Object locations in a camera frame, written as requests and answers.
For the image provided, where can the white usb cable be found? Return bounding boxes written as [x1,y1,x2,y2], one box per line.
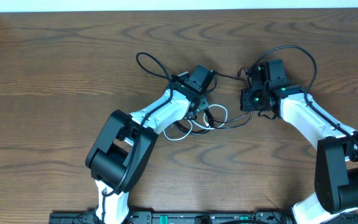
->
[162,104,229,141]

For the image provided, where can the black usb cable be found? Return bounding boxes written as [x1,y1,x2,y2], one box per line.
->
[174,70,254,135]

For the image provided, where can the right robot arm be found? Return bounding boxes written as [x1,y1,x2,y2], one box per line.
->
[240,60,358,223]

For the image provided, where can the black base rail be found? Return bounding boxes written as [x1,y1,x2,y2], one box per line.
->
[48,208,358,224]

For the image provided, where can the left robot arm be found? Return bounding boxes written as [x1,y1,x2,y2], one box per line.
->
[85,65,216,223]

